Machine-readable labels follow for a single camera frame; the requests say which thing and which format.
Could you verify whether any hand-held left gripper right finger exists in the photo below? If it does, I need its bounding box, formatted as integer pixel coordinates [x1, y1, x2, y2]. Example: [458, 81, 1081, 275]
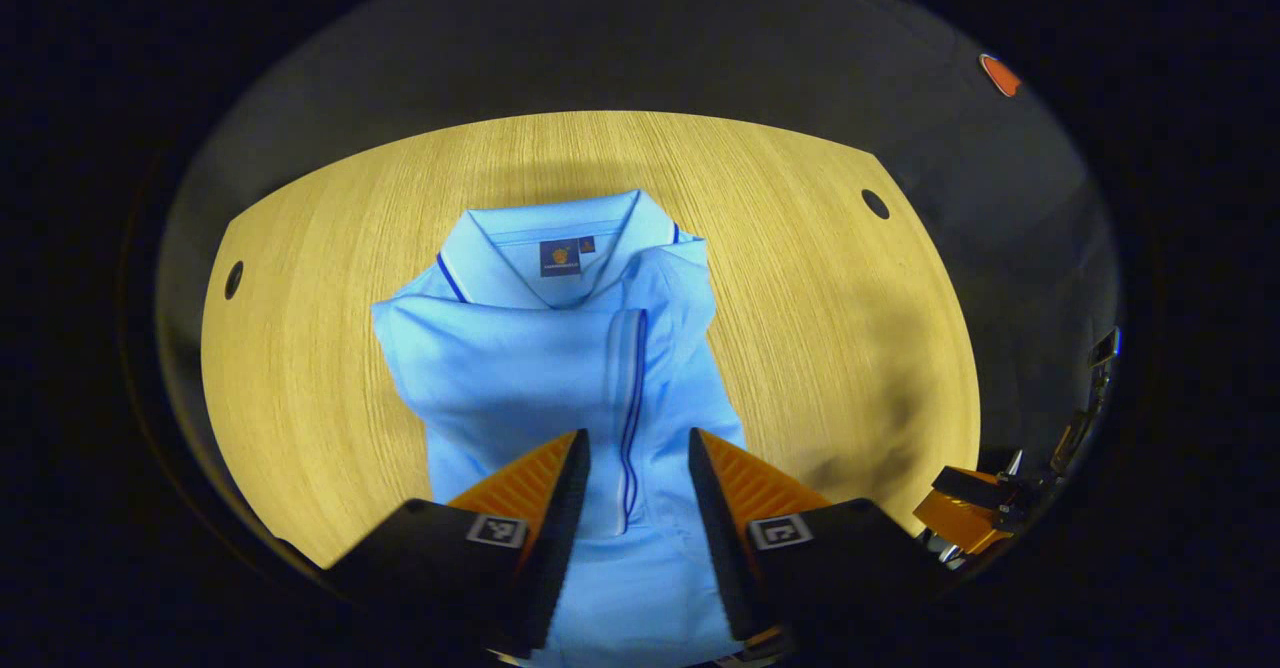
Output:
[688, 428, 942, 643]

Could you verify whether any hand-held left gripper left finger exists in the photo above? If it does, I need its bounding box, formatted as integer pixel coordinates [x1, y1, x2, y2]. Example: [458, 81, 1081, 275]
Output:
[325, 429, 592, 659]

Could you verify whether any light blue T-shirt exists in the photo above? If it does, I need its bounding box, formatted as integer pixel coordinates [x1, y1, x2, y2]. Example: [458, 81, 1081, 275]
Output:
[372, 188, 751, 668]

